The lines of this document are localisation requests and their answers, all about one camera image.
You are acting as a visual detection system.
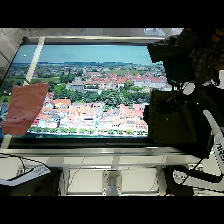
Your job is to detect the brown pants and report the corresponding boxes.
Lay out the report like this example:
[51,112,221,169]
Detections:
[142,87,215,159]

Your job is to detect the pink garment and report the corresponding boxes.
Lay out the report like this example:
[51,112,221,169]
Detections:
[0,82,51,136]

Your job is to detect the silver frame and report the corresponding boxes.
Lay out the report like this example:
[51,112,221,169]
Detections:
[0,145,224,196]

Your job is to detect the black cable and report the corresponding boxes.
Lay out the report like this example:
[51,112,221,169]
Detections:
[0,152,28,176]

